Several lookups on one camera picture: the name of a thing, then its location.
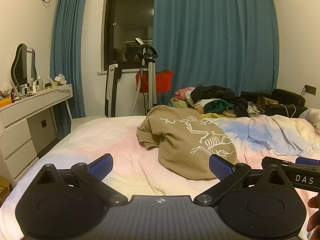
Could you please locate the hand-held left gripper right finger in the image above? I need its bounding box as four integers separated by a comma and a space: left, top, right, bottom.
194, 154, 296, 207

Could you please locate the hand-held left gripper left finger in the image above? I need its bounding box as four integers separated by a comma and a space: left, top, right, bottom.
32, 154, 128, 204

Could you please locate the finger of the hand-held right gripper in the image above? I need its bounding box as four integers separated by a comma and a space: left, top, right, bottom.
262, 156, 320, 167

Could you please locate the tan printed t-shirt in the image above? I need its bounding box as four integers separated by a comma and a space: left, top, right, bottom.
136, 104, 240, 180

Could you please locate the pile of clothes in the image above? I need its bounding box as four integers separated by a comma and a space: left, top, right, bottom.
170, 85, 260, 118

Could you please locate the person's right hand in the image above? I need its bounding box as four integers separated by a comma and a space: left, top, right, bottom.
307, 194, 320, 233

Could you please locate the pastel bed blanket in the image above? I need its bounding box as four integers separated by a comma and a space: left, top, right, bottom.
0, 114, 320, 240

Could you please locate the white pillow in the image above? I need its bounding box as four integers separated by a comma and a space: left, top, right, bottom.
299, 108, 320, 127

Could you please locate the black armchair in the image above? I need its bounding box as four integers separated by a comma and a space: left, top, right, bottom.
240, 89, 308, 118

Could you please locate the open cardboard box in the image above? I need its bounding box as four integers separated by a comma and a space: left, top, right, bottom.
256, 95, 279, 114

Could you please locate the white folded treadmill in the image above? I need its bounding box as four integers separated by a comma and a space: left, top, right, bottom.
104, 64, 123, 118

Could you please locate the white vanity desk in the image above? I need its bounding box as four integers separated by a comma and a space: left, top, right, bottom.
0, 84, 73, 180

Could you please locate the flat cardboard box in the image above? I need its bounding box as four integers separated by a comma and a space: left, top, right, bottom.
0, 177, 10, 200

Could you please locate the red bag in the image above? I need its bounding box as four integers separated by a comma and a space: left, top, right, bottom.
136, 70, 174, 93

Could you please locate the row of cosmetics bottles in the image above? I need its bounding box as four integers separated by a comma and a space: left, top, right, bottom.
0, 76, 54, 103

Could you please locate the narrow blue curtain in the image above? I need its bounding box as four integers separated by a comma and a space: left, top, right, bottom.
50, 0, 89, 119

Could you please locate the wavy vanity mirror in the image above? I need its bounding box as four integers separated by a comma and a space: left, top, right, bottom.
10, 43, 37, 93

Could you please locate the wide blue curtain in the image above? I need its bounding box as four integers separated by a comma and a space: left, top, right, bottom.
153, 0, 280, 107

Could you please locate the dark window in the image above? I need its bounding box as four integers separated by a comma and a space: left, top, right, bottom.
104, 0, 155, 71

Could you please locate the white cable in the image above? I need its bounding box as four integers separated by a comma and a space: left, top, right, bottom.
279, 103, 297, 118

